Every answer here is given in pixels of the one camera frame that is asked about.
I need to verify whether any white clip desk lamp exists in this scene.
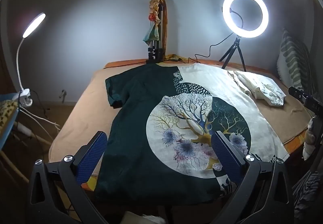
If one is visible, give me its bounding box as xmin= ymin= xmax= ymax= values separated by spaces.
xmin=15 ymin=13 xmax=46 ymax=107

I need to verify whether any long-haired doll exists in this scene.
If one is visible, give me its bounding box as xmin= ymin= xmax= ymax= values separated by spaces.
xmin=143 ymin=0 xmax=162 ymax=44

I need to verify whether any green white tree print t-shirt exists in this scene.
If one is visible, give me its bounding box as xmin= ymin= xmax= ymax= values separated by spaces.
xmin=105 ymin=63 xmax=290 ymax=205

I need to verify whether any leopard print cloth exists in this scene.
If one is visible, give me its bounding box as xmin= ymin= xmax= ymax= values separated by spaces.
xmin=0 ymin=100 xmax=19 ymax=134

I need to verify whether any wooden board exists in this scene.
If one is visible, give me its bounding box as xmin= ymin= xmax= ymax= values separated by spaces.
xmin=161 ymin=0 xmax=170 ymax=59

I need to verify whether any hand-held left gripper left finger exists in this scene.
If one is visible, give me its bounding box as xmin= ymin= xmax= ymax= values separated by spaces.
xmin=26 ymin=131 xmax=109 ymax=224

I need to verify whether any person's right hand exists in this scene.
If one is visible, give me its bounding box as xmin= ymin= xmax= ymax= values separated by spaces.
xmin=302 ymin=116 xmax=323 ymax=162

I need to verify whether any black ring light cable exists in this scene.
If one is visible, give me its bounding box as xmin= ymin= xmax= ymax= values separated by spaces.
xmin=161 ymin=32 xmax=235 ymax=64

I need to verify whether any silver black tripod stand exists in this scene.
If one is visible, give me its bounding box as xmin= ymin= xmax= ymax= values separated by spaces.
xmin=146 ymin=3 xmax=166 ymax=64

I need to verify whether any white furry item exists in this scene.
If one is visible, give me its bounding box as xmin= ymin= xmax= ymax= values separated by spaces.
xmin=122 ymin=211 xmax=167 ymax=224

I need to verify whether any yellow crumpled cloth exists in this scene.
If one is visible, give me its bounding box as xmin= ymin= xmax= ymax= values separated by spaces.
xmin=165 ymin=54 xmax=188 ymax=62

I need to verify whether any white lamp cable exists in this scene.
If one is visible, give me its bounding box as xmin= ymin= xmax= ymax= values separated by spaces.
xmin=19 ymin=108 xmax=61 ymax=132

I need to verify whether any folded white cloth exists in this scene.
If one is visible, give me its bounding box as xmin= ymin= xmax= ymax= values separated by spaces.
xmin=227 ymin=70 xmax=287 ymax=107

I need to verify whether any bed with orange sheet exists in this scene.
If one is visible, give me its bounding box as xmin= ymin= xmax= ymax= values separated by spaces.
xmin=48 ymin=59 xmax=313 ymax=224

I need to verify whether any green striped pillow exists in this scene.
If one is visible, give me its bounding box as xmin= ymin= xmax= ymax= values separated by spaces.
xmin=276 ymin=28 xmax=312 ymax=93

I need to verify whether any zebra striped clothing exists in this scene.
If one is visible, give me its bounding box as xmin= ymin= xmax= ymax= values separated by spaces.
xmin=291 ymin=171 xmax=323 ymax=219

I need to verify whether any blue chair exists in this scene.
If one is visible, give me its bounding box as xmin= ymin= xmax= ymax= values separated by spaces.
xmin=0 ymin=92 xmax=28 ymax=184

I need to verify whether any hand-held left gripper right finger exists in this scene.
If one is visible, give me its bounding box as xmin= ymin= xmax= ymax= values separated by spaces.
xmin=211 ymin=131 xmax=296 ymax=224

